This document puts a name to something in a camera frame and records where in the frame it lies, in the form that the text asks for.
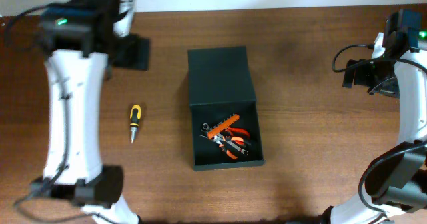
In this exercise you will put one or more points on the black orange needle-nose pliers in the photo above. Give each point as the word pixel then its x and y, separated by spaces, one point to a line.
pixel 233 147

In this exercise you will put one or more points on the silver ring wrench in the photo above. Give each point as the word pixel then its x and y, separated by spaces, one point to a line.
pixel 205 128

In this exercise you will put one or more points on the orange socket bit rail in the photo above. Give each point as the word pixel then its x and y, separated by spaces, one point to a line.
pixel 222 125

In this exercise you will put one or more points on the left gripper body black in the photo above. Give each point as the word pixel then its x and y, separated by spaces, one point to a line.
pixel 137 56

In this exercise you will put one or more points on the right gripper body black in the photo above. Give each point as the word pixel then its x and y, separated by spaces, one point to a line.
pixel 377 76

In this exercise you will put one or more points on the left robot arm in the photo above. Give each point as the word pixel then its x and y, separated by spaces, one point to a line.
pixel 80 40

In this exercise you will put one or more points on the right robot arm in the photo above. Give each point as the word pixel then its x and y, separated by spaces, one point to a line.
pixel 395 182

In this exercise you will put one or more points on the yellow black screwdriver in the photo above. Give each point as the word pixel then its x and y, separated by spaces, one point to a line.
pixel 135 116

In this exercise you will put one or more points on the small red cutting pliers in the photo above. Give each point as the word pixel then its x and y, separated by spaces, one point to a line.
pixel 237 132

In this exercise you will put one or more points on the dark green box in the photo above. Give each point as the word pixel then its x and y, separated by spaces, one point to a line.
pixel 220 85

